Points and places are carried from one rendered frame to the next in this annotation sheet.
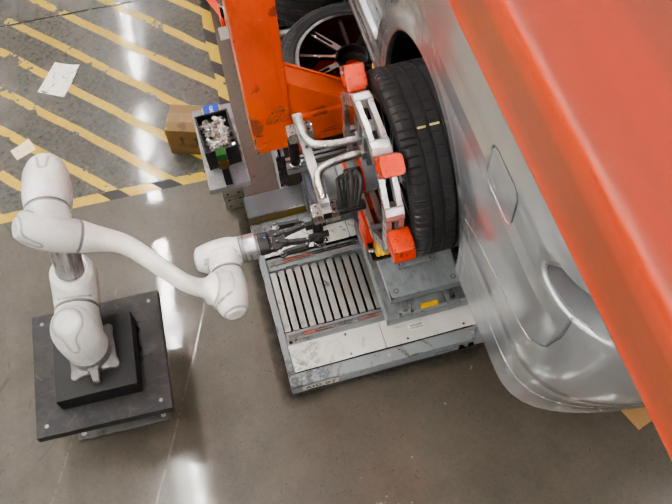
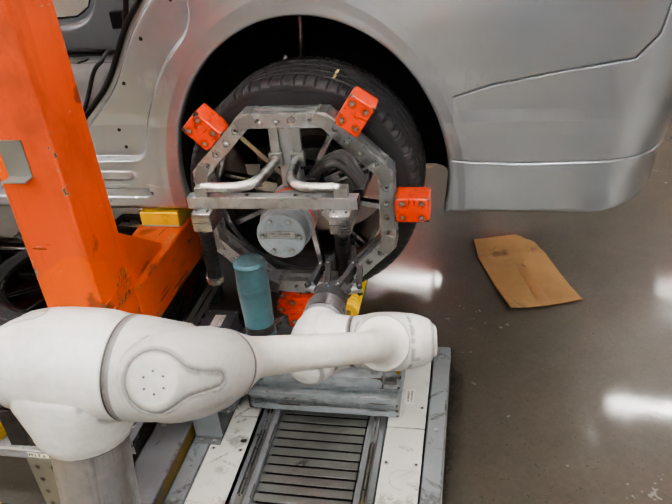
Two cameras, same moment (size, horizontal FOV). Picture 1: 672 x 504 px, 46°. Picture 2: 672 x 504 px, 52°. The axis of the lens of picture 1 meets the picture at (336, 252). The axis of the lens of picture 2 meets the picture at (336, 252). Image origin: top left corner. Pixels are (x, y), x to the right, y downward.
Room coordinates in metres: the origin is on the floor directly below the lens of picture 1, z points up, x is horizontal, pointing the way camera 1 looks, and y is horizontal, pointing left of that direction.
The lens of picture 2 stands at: (0.83, 1.34, 1.67)
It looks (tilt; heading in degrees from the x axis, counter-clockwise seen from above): 31 degrees down; 294
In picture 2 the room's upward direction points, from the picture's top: 6 degrees counter-clockwise
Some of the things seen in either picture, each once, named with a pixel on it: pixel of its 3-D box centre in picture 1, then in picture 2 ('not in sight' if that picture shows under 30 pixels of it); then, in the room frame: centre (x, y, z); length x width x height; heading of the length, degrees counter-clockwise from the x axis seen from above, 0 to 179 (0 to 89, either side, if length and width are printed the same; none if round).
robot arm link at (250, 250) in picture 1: (249, 247); (325, 314); (1.35, 0.28, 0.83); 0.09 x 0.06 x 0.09; 11
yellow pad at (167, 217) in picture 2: not in sight; (167, 209); (2.15, -0.28, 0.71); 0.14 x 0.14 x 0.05; 11
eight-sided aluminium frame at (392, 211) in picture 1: (371, 169); (297, 204); (1.60, -0.15, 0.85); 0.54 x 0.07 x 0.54; 11
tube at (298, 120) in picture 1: (326, 122); (238, 161); (1.67, -0.01, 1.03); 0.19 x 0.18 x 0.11; 101
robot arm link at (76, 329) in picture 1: (76, 331); not in sight; (1.23, 0.93, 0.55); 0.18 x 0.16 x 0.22; 8
